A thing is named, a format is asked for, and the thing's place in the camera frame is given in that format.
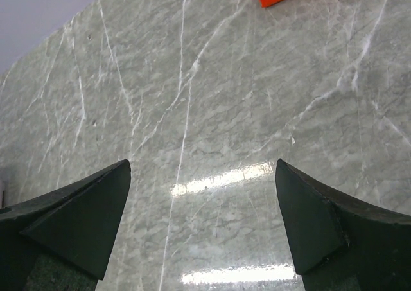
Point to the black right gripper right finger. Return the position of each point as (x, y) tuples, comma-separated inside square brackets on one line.
[(339, 242)]

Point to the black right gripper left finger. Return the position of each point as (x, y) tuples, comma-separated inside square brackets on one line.
[(63, 240)]

